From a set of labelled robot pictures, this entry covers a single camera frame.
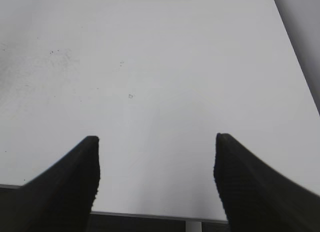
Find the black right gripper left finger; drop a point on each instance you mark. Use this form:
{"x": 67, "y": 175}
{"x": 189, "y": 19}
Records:
{"x": 58, "y": 200}

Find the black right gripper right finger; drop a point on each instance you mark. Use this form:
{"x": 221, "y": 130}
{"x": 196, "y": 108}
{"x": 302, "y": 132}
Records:
{"x": 257, "y": 198}

